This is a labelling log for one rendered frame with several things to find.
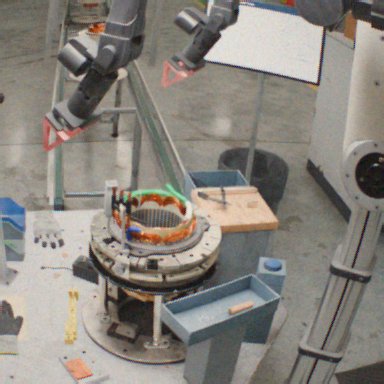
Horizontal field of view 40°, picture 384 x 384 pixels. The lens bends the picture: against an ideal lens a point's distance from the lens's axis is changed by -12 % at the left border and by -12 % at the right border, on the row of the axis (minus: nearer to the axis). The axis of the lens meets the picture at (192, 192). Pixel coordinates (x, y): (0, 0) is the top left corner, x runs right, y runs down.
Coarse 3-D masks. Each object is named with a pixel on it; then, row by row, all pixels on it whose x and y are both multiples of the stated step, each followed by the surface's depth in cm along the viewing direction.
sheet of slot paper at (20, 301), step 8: (0, 296) 154; (8, 296) 154; (16, 296) 155; (24, 296) 156; (16, 304) 152; (24, 304) 153; (16, 312) 149; (24, 312) 149; (24, 320) 146; (24, 328) 143; (24, 336) 140
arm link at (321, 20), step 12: (300, 0) 74; (312, 0) 73; (324, 0) 72; (336, 0) 71; (300, 12) 75; (312, 12) 74; (324, 12) 73; (336, 12) 72; (312, 24) 75; (324, 24) 74
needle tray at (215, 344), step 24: (216, 288) 127; (240, 288) 132; (264, 288) 129; (168, 312) 118; (192, 312) 124; (216, 312) 125; (240, 312) 125; (264, 312) 124; (192, 336) 113; (216, 336) 120; (240, 336) 126; (192, 360) 129; (216, 360) 126
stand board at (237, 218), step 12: (192, 192) 166; (204, 204) 159; (240, 204) 161; (264, 204) 163; (216, 216) 154; (228, 216) 155; (240, 216) 155; (252, 216) 156; (264, 216) 157; (228, 228) 151; (240, 228) 152; (252, 228) 154; (264, 228) 155; (276, 228) 156
